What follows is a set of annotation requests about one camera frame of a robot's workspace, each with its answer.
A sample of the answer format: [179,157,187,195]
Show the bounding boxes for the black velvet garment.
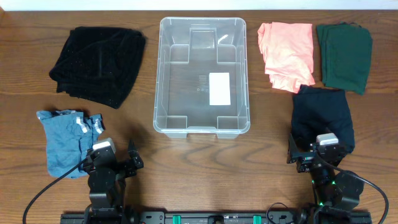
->
[49,27,146,109]

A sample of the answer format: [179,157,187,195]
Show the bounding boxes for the blue shirt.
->
[36,110,104,177]

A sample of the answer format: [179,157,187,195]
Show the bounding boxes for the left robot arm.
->
[83,138,144,222]

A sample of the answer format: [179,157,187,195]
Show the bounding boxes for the white label in bin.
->
[209,73,231,106]

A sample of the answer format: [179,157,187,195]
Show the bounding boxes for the clear plastic storage bin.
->
[153,17,251,139]

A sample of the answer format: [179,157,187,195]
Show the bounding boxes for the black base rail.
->
[60,211,373,224]

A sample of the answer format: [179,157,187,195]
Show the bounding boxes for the navy folded garment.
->
[291,85,355,153]

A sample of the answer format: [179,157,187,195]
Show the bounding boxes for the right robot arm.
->
[287,133,364,211]

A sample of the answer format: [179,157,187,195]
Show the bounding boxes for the coral pink folded shirt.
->
[257,22,315,93]

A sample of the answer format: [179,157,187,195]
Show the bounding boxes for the dark green garment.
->
[316,22,373,95]

